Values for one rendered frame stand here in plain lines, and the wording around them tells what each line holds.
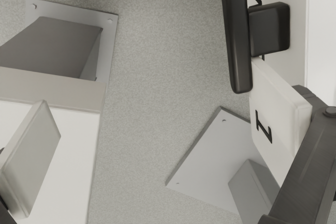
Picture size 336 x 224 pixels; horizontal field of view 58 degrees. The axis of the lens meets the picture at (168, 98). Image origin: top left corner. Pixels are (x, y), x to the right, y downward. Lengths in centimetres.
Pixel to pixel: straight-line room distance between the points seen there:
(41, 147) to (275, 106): 13
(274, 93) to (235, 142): 118
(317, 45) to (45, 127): 16
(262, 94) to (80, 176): 21
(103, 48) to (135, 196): 73
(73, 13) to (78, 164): 83
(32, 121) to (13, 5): 99
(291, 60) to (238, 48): 4
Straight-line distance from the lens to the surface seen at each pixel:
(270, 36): 19
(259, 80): 18
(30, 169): 17
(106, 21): 109
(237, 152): 137
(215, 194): 150
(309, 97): 17
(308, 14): 17
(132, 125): 126
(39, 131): 19
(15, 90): 31
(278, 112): 16
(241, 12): 18
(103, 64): 114
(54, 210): 36
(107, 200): 152
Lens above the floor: 108
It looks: 63 degrees down
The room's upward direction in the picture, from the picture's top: 168 degrees clockwise
